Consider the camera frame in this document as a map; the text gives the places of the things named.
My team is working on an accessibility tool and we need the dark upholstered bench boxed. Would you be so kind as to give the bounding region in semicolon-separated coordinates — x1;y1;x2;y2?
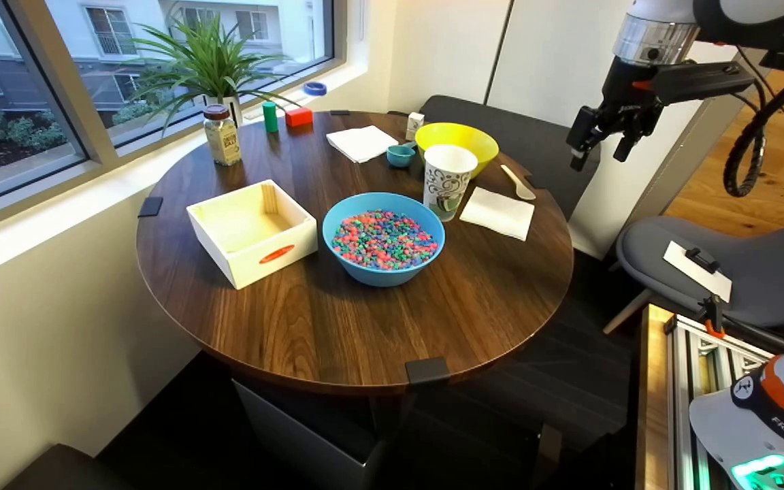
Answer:
418;95;602;221

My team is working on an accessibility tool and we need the white napkin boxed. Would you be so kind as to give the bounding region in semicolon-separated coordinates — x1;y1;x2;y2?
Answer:
459;186;536;242
325;125;400;165

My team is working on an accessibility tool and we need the grey chair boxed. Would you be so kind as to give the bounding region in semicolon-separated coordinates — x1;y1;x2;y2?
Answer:
603;214;784;336

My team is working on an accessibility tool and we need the wooden spoon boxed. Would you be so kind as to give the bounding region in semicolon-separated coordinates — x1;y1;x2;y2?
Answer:
500;164;538;201

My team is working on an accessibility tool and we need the white wooden box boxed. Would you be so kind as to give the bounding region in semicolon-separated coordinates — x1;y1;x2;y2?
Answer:
186;179;319;291

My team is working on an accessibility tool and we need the orange and black clamp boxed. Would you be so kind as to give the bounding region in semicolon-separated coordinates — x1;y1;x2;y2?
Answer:
700;293;728;340

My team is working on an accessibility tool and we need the white paper with black clip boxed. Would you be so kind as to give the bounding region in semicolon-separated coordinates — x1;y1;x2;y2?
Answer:
662;240;734;304

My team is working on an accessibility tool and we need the blue bowl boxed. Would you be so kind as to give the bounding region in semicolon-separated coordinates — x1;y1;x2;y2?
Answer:
322;192;446;288

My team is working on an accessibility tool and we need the window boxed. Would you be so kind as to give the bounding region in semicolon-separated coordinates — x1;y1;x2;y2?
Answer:
0;0;336;213

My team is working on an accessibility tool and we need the potted green plant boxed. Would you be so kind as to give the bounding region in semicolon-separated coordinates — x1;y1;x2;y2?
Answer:
125;12;301;131

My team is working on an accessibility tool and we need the small teal cup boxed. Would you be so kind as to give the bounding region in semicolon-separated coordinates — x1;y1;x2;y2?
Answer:
386;142;419;169

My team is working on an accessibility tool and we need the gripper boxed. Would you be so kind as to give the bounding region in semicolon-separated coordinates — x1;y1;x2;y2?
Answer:
566;56;666;172

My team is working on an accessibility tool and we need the yellow bowl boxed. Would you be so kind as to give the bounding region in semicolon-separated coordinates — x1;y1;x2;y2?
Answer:
414;122;500;180

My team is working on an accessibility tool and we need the black stool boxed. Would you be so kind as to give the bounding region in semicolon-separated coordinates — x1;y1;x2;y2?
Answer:
3;443;135;490

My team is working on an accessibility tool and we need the heap of colourful beads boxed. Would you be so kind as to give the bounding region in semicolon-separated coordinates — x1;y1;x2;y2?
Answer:
331;210;439;272

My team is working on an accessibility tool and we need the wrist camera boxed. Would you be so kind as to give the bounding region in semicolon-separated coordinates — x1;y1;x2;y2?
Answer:
649;61;755;105

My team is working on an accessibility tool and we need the spice jar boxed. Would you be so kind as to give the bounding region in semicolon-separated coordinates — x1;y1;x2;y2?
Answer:
202;103;242;167

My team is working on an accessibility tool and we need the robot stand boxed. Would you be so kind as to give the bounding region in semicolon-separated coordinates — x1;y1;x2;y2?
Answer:
636;303;784;490

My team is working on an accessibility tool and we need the patterned paper cup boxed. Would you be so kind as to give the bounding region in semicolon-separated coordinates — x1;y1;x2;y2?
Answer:
423;144;479;223

